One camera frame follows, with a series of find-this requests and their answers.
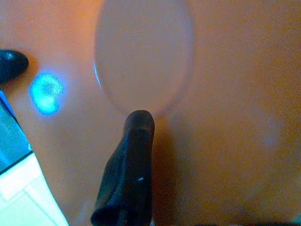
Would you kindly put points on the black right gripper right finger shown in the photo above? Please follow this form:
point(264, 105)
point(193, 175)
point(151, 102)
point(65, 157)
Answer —
point(128, 179)

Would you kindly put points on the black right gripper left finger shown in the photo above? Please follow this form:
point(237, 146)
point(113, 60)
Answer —
point(11, 64)

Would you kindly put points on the orange plastic plate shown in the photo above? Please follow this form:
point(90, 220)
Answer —
point(230, 99)

